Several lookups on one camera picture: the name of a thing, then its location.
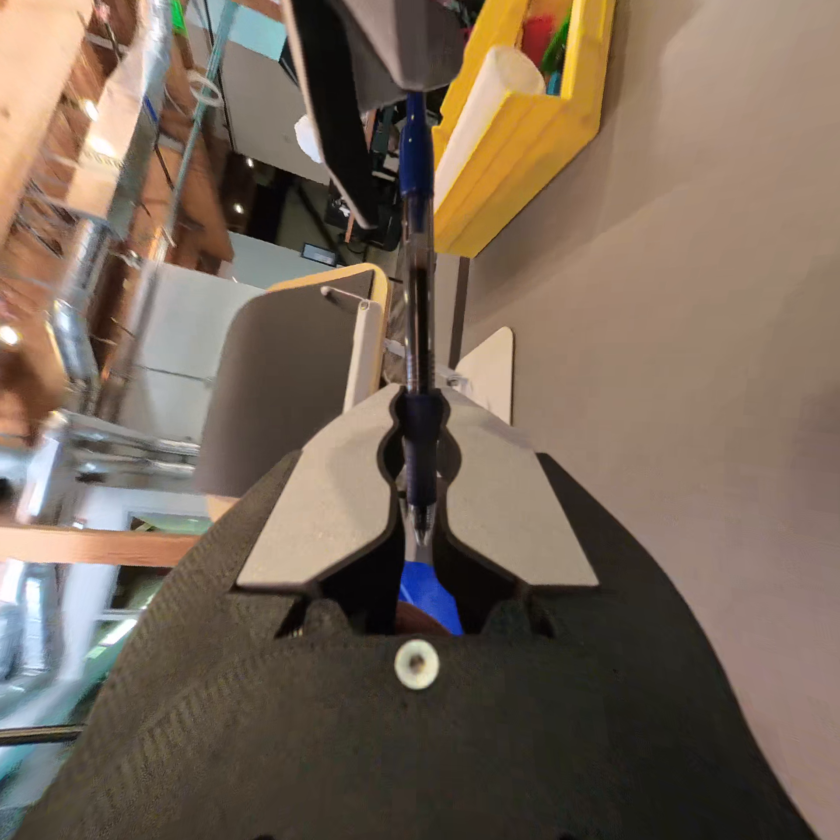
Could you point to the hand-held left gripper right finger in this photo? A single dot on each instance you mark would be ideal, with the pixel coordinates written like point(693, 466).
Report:
point(519, 525)

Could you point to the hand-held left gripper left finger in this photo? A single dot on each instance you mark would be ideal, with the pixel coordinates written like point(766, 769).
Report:
point(322, 525)

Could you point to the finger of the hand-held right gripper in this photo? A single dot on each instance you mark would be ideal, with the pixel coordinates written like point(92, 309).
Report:
point(400, 33)
point(341, 105)

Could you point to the yellow bin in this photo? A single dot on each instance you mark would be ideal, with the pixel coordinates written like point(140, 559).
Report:
point(525, 158)

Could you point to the blue ballpoint pen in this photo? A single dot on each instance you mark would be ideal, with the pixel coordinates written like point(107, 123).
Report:
point(418, 328)

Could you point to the white hard hat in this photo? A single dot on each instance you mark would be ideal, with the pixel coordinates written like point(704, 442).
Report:
point(309, 138)

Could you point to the white roll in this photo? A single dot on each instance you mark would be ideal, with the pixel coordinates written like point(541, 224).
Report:
point(479, 118)

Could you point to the large blue bin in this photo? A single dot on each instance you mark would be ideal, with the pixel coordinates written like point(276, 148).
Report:
point(427, 597)

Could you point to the red block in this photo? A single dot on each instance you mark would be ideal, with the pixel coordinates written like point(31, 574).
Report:
point(538, 29)

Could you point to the black board with wooden rim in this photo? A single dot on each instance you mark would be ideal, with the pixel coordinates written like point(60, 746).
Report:
point(276, 381)

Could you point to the green block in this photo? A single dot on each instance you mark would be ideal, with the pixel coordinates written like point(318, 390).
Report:
point(565, 46)

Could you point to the wooden ceiling beam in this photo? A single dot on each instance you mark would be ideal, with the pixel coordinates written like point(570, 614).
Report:
point(92, 545)

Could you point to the silver ceiling pipe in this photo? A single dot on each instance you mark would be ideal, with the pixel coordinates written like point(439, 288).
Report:
point(92, 460)

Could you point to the large silver ceiling duct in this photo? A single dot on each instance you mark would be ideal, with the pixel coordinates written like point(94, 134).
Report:
point(92, 263)

